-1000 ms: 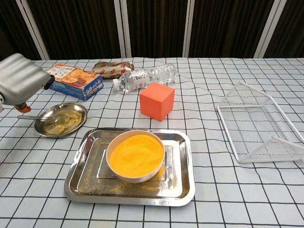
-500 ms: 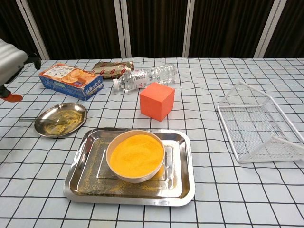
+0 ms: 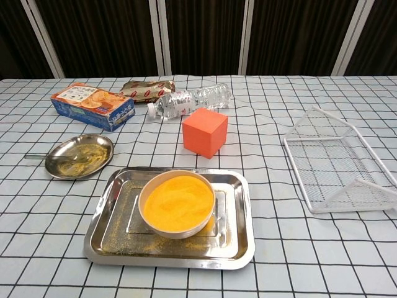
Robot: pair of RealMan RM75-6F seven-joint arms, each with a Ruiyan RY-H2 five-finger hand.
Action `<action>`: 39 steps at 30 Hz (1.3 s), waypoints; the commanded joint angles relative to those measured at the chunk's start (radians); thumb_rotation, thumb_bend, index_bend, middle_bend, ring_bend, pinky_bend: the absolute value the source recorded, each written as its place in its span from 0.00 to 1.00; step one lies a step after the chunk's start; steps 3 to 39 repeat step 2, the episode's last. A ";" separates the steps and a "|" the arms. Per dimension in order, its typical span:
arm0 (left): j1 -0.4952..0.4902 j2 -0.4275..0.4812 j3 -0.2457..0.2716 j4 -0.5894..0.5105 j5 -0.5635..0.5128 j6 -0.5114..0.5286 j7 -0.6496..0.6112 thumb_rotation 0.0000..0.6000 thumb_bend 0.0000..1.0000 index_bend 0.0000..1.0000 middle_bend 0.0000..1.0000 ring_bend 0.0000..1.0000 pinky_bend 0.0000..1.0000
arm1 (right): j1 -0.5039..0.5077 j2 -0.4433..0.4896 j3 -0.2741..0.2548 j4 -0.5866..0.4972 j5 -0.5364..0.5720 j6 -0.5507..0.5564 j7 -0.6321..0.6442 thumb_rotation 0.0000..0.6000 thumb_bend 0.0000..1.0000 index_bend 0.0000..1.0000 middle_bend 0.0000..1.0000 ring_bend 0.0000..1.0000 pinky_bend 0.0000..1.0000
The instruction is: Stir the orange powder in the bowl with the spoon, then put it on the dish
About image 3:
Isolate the small metal spoon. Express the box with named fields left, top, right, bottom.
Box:
left=24, top=153, right=94, bottom=165

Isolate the orange powder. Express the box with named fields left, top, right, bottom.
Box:
left=143, top=175, right=215, bottom=233

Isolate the beige round bowl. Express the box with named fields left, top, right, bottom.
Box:
left=137, top=169, right=216, bottom=240

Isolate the orange foam cube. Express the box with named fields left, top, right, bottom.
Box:
left=182, top=108, right=230, bottom=160

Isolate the clear plastic water bottle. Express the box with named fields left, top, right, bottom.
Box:
left=146, top=83, right=234, bottom=122

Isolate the brown foil snack bag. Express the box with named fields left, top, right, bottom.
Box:
left=119, top=79, right=176, bottom=104

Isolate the dark brown curtain panel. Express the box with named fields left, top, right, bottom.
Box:
left=0, top=0, right=55, bottom=80
left=34, top=0, right=158, bottom=78
left=166, top=0, right=248, bottom=76
left=344, top=0, right=397, bottom=77
left=247, top=0, right=358, bottom=76

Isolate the blue orange snack box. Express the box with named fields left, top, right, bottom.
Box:
left=50, top=82, right=136, bottom=133

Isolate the oval stainless steel dish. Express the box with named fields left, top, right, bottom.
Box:
left=44, top=133, right=115, bottom=181

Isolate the rectangular stainless steel tray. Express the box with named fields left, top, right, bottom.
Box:
left=83, top=166, right=256, bottom=270

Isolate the white black checkered tablecloth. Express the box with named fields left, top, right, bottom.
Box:
left=0, top=74, right=397, bottom=298

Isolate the white partition frame post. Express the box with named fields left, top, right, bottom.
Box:
left=238, top=0, right=260, bottom=76
left=20, top=0, right=65, bottom=79
left=148, top=0, right=173, bottom=76
left=331, top=0, right=377, bottom=77

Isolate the white wire mesh basket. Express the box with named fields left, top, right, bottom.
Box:
left=283, top=105, right=397, bottom=215

